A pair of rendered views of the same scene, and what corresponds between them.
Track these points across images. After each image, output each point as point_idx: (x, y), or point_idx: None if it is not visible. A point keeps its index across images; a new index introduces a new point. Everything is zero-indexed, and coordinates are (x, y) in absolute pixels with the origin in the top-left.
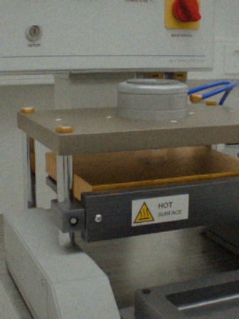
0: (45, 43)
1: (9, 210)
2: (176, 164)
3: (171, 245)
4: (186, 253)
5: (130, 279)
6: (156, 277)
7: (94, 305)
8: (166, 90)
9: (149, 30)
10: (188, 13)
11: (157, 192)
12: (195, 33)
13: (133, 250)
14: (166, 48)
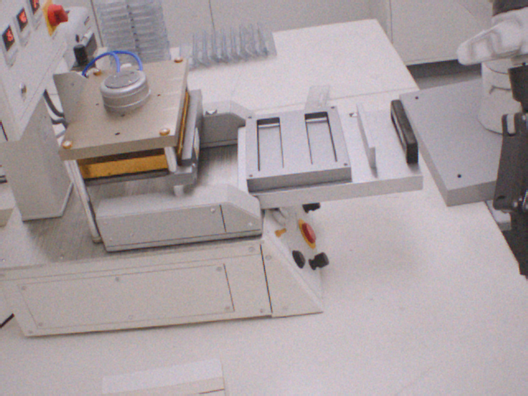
0: (26, 92)
1: (97, 214)
2: None
3: None
4: None
5: None
6: (171, 189)
7: (242, 197)
8: (146, 79)
9: (46, 44)
10: (62, 17)
11: (194, 135)
12: (57, 29)
13: (124, 192)
14: (54, 50)
